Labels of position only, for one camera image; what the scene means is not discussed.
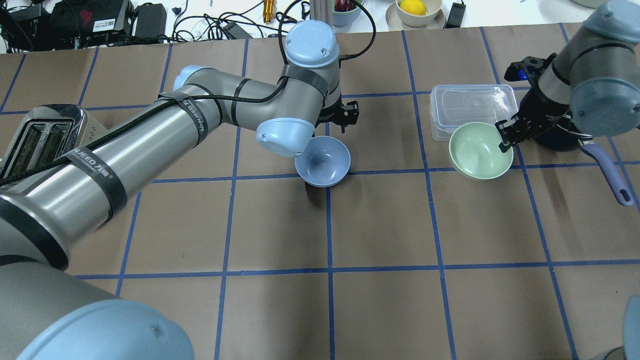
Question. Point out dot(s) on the silver toaster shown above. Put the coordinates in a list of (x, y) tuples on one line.
[(46, 133)]

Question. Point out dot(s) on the black electronics box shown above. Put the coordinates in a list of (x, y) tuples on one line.
[(77, 24)]

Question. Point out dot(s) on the blue saucepan with lid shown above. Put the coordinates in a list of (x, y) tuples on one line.
[(566, 137)]

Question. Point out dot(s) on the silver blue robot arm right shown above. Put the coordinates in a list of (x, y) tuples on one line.
[(595, 78)]

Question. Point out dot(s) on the orange cylindrical tool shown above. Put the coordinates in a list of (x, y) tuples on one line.
[(268, 12)]

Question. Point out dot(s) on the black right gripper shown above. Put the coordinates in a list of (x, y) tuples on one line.
[(536, 116)]

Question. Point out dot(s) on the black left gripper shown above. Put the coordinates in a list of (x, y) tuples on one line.
[(348, 112)]

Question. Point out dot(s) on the clear plastic container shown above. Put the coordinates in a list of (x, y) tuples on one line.
[(454, 105)]

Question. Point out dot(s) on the beige plate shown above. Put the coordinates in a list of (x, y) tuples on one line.
[(394, 22)]

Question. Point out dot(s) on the yellow lemon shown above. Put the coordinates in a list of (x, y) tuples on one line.
[(413, 7)]

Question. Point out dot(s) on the aluminium frame post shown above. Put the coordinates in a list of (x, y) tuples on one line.
[(322, 10)]

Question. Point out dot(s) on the black power adapter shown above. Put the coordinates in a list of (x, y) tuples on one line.
[(456, 15)]

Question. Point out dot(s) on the green bowl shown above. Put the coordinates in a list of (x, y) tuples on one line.
[(474, 152)]

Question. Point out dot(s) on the blue bowl with fruit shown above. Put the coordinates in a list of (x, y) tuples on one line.
[(345, 12)]

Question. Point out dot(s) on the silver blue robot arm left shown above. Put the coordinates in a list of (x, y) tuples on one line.
[(48, 314)]

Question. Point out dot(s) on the beige bowl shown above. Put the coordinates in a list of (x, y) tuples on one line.
[(432, 5)]

